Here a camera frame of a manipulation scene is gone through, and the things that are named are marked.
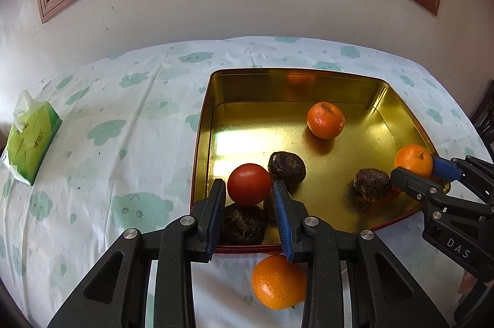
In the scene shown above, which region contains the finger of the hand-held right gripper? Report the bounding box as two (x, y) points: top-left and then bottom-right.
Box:
(430, 154), (494, 205)
(391, 166), (494, 224)

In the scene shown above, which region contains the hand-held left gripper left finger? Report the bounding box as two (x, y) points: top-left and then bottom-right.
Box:
(47, 178), (227, 328)

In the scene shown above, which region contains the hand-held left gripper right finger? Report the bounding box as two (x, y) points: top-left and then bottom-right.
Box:
(271, 179), (450, 328)

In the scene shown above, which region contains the small orange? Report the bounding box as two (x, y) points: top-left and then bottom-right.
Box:
(394, 144), (433, 179)

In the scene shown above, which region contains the dark passion fruit front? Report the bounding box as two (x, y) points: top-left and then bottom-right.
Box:
(220, 204), (268, 246)

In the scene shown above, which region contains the dark passion fruit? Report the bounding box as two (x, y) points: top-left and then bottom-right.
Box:
(354, 168), (392, 203)
(220, 204), (268, 246)

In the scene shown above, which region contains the red tomato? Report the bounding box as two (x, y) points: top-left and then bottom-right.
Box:
(227, 163), (273, 207)

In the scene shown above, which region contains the gold metal tray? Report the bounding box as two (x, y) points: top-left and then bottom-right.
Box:
(189, 68), (451, 255)

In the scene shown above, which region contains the large orange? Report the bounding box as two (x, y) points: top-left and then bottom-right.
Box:
(307, 101), (345, 140)

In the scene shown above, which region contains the person's right hand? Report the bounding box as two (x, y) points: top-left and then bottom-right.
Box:
(458, 270), (475, 295)

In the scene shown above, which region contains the medium orange with stem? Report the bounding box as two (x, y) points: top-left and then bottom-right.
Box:
(252, 254), (308, 310)

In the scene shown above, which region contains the cloud print tablecloth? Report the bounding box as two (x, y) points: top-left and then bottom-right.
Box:
(0, 36), (494, 328)

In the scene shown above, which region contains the green tissue pack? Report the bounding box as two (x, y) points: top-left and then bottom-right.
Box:
(0, 90), (63, 186)

